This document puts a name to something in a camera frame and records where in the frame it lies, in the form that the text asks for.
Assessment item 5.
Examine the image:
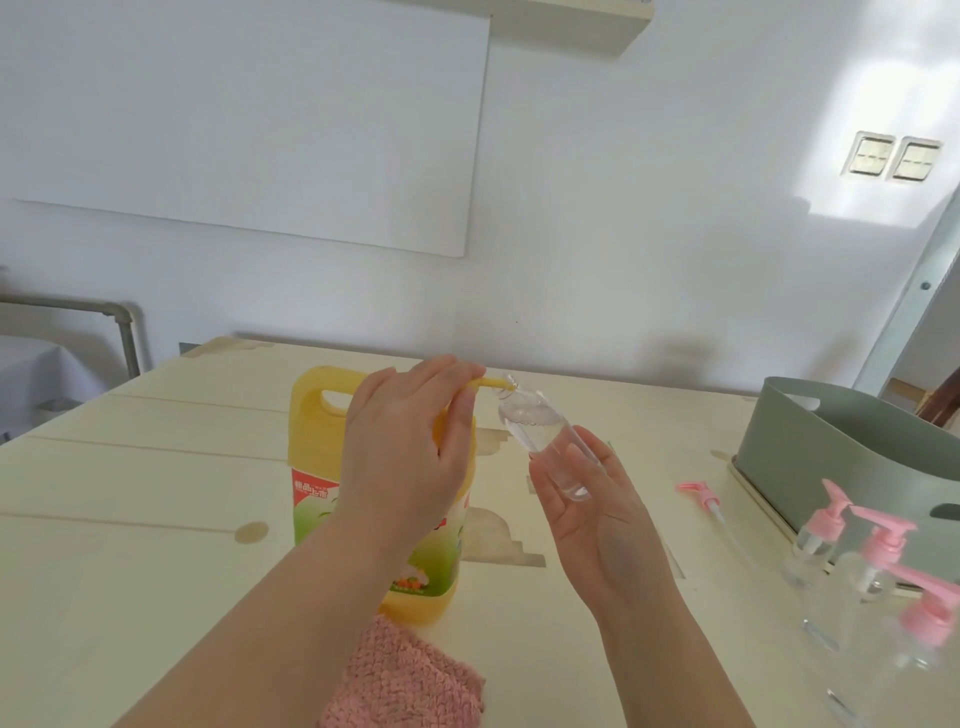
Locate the small clear plastic bottle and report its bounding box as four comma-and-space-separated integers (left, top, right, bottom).
497, 372, 605, 502
803, 551, 894, 650
824, 614, 950, 728
783, 524, 838, 590

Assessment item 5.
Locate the pink textured cloth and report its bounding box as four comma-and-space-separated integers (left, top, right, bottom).
318, 614, 487, 728

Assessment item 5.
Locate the yellow detergent jug with pump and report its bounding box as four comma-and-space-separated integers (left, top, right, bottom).
288, 365, 519, 628

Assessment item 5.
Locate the grey-green plastic basket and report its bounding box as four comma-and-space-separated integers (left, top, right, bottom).
733, 376, 960, 586

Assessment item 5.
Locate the person's left hand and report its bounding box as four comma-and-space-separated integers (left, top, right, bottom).
329, 354, 487, 556

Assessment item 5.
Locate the white door frame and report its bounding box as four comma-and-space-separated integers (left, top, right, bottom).
853, 183, 960, 395

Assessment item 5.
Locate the white tablecloth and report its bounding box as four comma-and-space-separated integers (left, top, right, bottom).
0, 335, 110, 444

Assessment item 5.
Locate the white wall switch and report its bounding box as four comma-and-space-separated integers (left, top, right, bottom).
839, 131, 896, 180
886, 136, 944, 185

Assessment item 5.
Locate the person's left forearm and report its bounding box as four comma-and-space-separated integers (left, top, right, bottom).
112, 524, 406, 728

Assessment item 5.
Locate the dark wooden chair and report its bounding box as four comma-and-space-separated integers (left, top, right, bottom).
916, 367, 960, 434

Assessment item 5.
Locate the white wall board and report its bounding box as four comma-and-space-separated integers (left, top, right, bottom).
7, 0, 493, 259

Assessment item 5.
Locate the cream tray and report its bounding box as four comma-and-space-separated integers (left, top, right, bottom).
727, 457, 960, 594

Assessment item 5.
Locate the grey metal pipe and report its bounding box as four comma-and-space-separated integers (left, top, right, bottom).
0, 296, 142, 378

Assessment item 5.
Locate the person's right hand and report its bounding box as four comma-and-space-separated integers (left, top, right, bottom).
528, 425, 680, 624

